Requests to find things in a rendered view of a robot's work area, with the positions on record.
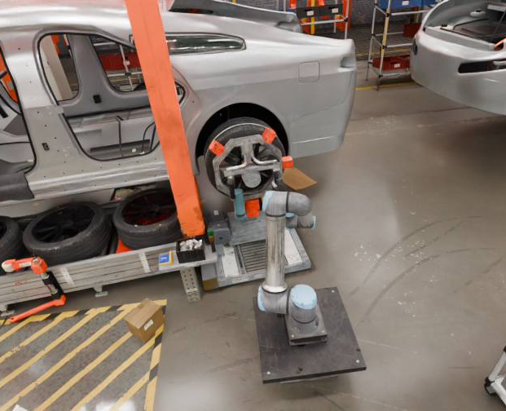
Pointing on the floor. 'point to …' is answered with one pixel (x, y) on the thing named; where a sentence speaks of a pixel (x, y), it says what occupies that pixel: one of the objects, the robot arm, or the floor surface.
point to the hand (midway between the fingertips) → (275, 181)
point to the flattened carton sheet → (297, 178)
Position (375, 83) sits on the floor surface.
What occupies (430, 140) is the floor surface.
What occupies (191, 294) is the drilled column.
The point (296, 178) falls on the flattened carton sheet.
